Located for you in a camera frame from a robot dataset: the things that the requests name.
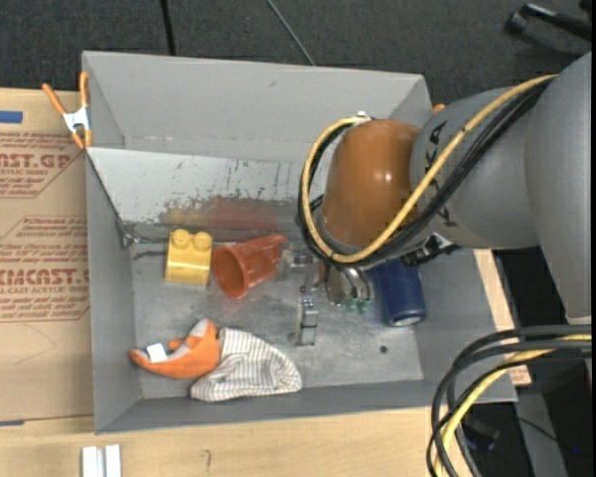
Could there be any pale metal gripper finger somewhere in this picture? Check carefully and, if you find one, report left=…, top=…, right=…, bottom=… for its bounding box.
left=279, top=248, right=324, bottom=293
left=288, top=296, right=321, bottom=347

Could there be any orange plastic cup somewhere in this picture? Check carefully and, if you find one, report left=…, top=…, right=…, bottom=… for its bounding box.
left=211, top=233, right=290, bottom=301

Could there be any grey metal bin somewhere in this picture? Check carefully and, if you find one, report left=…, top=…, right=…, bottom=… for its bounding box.
left=81, top=51, right=519, bottom=435

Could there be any dark blue can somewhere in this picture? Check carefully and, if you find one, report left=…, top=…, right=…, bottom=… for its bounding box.
left=369, top=257, right=427, bottom=328

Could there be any white striped cloth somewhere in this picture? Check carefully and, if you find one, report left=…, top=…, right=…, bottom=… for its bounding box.
left=189, top=326, right=304, bottom=403

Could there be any yellow toy building block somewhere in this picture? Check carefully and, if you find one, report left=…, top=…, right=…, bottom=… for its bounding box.
left=163, top=229, right=215, bottom=287

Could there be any orange and white plush toy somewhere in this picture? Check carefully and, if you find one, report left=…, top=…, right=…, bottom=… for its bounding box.
left=128, top=317, right=225, bottom=381

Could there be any brown cardboard board red print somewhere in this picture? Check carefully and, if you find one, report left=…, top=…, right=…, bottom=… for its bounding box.
left=0, top=85, right=96, bottom=429

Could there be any black cylinder on white bracket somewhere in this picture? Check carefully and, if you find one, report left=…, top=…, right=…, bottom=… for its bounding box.
left=399, top=236, right=461, bottom=269

